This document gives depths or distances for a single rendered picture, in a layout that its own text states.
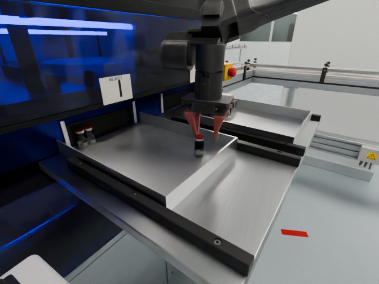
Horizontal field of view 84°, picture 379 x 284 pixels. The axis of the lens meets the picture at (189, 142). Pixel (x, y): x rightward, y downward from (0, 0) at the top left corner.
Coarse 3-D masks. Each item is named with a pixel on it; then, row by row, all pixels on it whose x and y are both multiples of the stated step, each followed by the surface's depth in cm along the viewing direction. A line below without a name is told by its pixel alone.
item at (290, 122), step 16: (240, 112) 78; (256, 112) 78; (272, 112) 77; (288, 112) 74; (304, 112) 71; (240, 128) 58; (256, 128) 55; (272, 128) 64; (288, 128) 64; (304, 128) 63
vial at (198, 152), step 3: (195, 138) 48; (195, 141) 48; (198, 141) 48; (201, 141) 48; (195, 144) 48; (198, 144) 48; (201, 144) 48; (195, 147) 48; (198, 147) 48; (201, 147) 48; (195, 150) 49; (198, 150) 48; (201, 150) 48; (195, 153) 49; (198, 153) 49; (201, 153) 49
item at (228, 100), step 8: (200, 72) 41; (200, 80) 41; (208, 80) 41; (216, 80) 41; (200, 88) 42; (208, 88) 41; (216, 88) 42; (184, 96) 45; (192, 96) 45; (200, 96) 43; (208, 96) 42; (216, 96) 42; (224, 96) 46; (232, 96) 46; (216, 104) 42; (224, 104) 41
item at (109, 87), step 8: (104, 80) 47; (112, 80) 48; (120, 80) 50; (128, 80) 52; (104, 88) 47; (112, 88) 49; (128, 88) 52; (104, 96) 48; (112, 96) 49; (128, 96) 53; (104, 104) 48
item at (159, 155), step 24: (144, 120) 68; (168, 120) 61; (96, 144) 54; (120, 144) 54; (144, 144) 54; (168, 144) 54; (192, 144) 54; (216, 144) 54; (96, 168) 42; (120, 168) 44; (144, 168) 44; (168, 168) 44; (192, 168) 44; (216, 168) 45; (144, 192) 34; (168, 192) 32
